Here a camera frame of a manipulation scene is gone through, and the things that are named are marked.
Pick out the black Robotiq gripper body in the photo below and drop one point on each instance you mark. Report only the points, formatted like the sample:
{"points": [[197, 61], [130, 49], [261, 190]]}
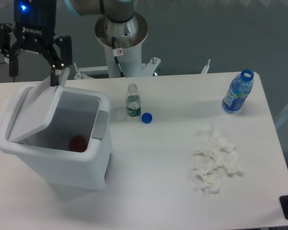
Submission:
{"points": [[34, 25]]}

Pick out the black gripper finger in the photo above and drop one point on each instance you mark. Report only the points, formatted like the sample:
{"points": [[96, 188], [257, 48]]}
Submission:
{"points": [[59, 56], [11, 52]]}

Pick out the white trash can lid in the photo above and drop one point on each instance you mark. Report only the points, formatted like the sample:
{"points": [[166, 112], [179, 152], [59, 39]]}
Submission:
{"points": [[38, 108]]}

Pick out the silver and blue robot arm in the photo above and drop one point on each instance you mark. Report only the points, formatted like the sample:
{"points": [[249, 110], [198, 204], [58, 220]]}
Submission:
{"points": [[118, 11]]}

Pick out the red object inside trash can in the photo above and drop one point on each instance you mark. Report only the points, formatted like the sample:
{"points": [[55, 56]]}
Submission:
{"points": [[77, 144]]}

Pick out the white plastic trash can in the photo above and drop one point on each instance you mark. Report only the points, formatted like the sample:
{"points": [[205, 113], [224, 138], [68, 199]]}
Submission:
{"points": [[79, 112]]}

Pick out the blue bottle cap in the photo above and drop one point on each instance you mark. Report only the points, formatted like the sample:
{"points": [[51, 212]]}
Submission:
{"points": [[146, 118]]}

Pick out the clear small plastic bottle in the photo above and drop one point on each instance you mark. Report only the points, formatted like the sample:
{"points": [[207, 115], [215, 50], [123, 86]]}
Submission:
{"points": [[133, 102]]}

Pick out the blue plastic drink bottle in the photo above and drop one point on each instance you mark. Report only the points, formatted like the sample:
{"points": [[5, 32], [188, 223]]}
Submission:
{"points": [[238, 91]]}

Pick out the crumpled white tissue paper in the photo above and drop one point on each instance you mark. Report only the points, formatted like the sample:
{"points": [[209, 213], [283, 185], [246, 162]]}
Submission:
{"points": [[218, 155]]}

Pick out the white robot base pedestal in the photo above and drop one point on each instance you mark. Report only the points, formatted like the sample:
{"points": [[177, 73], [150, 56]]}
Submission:
{"points": [[122, 44]]}

